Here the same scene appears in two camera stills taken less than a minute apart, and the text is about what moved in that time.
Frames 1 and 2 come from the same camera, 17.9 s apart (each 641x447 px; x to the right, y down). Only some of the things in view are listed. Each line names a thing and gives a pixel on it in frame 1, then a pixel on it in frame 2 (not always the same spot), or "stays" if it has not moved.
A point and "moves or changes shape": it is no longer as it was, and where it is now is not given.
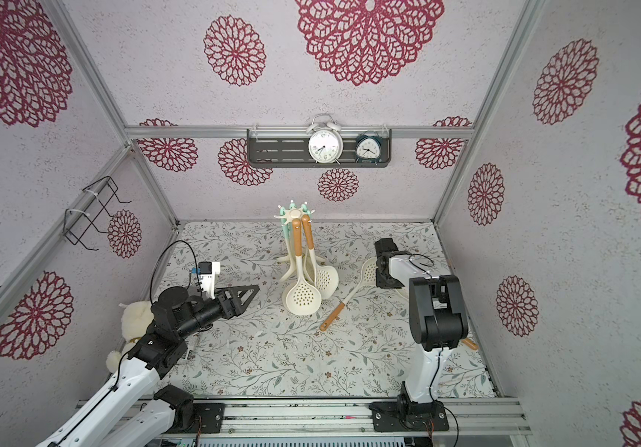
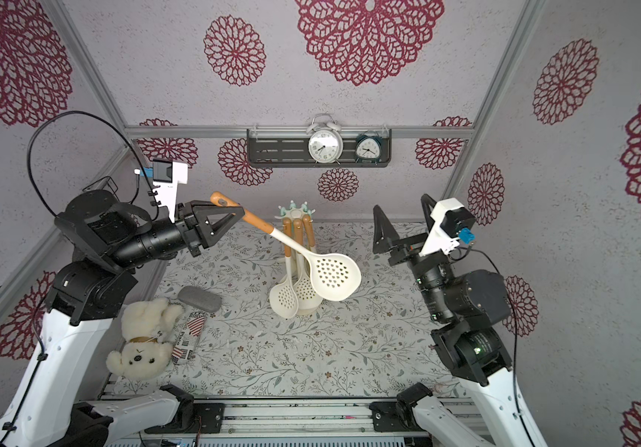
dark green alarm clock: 368,147 stays
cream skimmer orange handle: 470,344 moves or changes shape
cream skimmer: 369,273 to 332,277
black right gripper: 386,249 to 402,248
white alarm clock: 325,141 stays
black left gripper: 231,305 to 194,226
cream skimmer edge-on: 302,298 stays
